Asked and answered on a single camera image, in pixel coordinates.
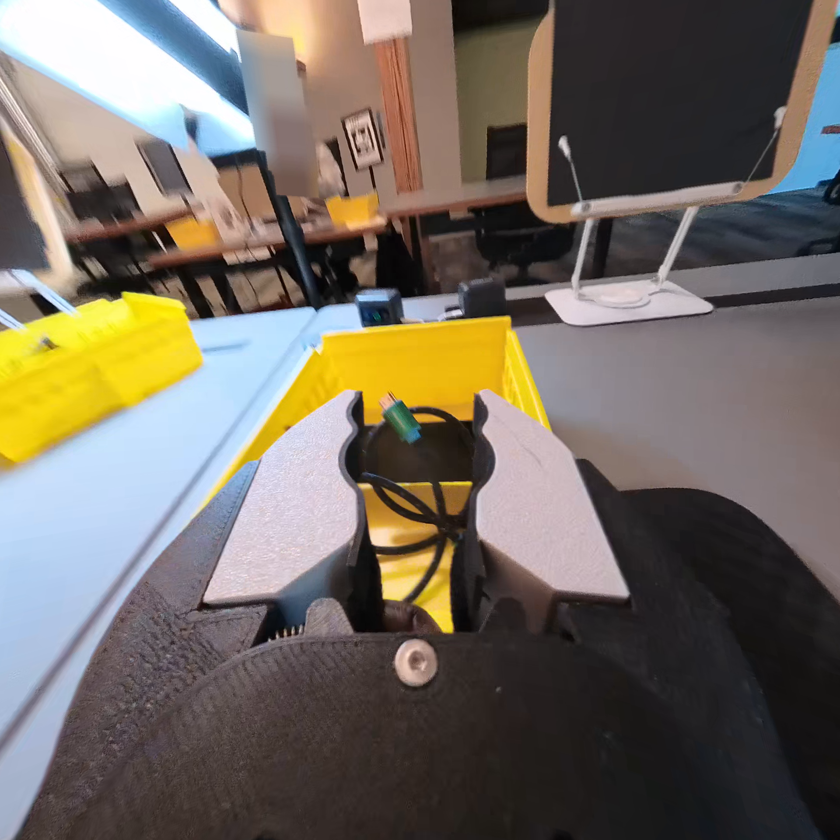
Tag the person's left hand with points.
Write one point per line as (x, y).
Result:
(410, 617)

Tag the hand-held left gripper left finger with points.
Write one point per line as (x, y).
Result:
(289, 512)

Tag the framed wall picture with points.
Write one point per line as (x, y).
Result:
(362, 139)

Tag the background wooden desk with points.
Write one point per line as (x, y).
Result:
(453, 193)

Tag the small black box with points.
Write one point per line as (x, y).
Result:
(379, 307)

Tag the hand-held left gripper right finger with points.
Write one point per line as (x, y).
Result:
(544, 518)

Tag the white panel stand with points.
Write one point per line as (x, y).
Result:
(623, 302)

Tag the yellow plastic bin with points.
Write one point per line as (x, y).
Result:
(98, 367)
(407, 361)

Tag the wooden pillar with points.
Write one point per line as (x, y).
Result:
(400, 118)

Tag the small yellow bin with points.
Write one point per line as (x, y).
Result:
(192, 234)
(352, 210)

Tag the black pole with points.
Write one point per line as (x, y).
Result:
(289, 236)

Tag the black office chair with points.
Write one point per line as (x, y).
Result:
(518, 239)

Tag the black power adapter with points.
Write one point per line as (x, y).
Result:
(481, 296)

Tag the long wooden desk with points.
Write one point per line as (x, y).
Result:
(262, 239)

